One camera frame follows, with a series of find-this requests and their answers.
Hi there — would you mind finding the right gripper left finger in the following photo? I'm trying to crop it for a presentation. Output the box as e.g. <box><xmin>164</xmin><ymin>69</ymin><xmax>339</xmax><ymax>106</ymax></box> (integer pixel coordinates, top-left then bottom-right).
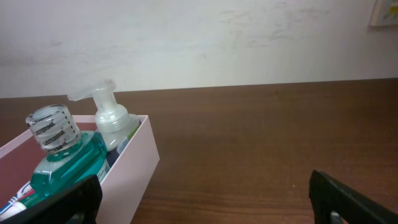
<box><xmin>2</xmin><ymin>175</ymin><xmax>103</xmax><ymax>224</ymax></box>

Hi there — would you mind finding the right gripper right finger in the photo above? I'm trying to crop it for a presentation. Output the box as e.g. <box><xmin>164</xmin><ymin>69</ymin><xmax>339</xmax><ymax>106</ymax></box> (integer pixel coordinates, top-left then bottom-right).
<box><xmin>309</xmin><ymin>170</ymin><xmax>397</xmax><ymax>224</ymax></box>

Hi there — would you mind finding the teal mouthwash bottle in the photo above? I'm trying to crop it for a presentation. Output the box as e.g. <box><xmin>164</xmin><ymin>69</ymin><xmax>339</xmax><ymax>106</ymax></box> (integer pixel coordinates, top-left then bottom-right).
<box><xmin>25</xmin><ymin>105</ymin><xmax>110</xmax><ymax>198</ymax></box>

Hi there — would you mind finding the green white toothpaste tube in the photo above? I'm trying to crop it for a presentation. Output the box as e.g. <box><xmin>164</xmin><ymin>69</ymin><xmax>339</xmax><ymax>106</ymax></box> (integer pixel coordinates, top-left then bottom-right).
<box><xmin>1</xmin><ymin>190</ymin><xmax>40</xmax><ymax>221</ymax></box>

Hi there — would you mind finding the blue white toothbrush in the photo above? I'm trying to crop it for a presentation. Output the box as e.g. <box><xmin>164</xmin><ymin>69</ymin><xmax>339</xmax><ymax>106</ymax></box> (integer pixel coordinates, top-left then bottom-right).
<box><xmin>1</xmin><ymin>182</ymin><xmax>34</xmax><ymax>221</ymax></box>

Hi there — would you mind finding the white spray bottle blue base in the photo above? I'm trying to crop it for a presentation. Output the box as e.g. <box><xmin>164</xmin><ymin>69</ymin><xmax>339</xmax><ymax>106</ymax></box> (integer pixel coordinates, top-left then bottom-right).
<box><xmin>67</xmin><ymin>80</ymin><xmax>141</xmax><ymax>166</ymax></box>

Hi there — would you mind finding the white cardboard box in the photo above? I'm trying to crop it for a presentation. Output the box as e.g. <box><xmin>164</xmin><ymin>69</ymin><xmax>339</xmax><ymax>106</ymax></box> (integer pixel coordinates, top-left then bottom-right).
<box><xmin>1</xmin><ymin>115</ymin><xmax>159</xmax><ymax>224</ymax></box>

